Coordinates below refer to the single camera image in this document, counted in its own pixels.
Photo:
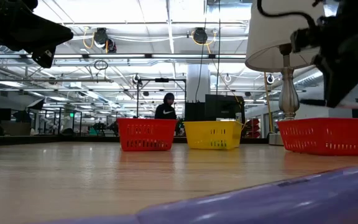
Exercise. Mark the black background gantry frame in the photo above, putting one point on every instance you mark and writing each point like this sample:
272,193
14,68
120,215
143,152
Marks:
162,80

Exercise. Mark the yellow plastic basket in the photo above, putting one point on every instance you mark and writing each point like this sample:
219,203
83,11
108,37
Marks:
213,127

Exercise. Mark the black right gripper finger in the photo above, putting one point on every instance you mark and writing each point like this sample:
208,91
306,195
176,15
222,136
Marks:
340,81

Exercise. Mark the red storage bin rack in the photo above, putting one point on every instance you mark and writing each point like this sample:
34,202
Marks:
255,124

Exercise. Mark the white shade table lamp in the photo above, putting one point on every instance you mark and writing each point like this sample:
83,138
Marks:
272,31

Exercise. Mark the red plastic basket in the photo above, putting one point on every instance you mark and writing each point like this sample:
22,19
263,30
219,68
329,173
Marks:
148,123
322,124

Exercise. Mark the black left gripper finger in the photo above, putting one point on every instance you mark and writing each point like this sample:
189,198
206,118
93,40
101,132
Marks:
48,34

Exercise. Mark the purple highlighter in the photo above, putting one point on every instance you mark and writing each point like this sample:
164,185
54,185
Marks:
259,202

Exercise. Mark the black background monitor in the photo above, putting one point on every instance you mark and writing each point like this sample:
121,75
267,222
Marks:
222,107

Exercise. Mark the person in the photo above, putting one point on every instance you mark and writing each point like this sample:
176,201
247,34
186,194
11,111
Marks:
166,112

